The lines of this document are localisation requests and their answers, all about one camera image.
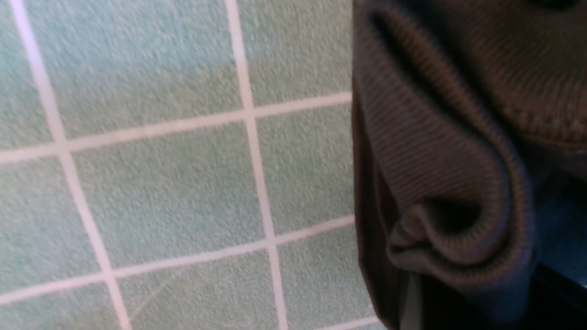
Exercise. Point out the dark gray long-sleeve shirt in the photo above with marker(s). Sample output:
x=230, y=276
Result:
x=469, y=132

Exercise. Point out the green grid cutting mat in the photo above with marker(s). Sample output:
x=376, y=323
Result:
x=178, y=165

